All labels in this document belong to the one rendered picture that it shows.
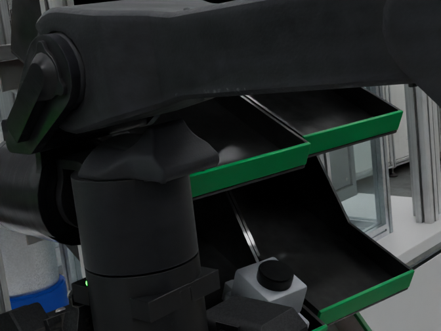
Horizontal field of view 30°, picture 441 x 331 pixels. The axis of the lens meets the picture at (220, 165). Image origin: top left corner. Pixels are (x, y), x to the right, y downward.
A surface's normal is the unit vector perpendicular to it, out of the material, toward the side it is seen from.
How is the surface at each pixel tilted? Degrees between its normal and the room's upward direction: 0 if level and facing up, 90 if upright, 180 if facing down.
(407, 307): 90
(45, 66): 67
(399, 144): 90
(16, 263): 90
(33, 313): 45
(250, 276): 25
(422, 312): 90
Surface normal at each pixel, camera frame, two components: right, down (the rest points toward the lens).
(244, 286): -0.79, 0.21
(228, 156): 0.15, -0.84
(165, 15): -0.52, -0.52
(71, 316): -0.69, -0.12
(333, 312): 0.61, 0.49
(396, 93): 0.65, 0.07
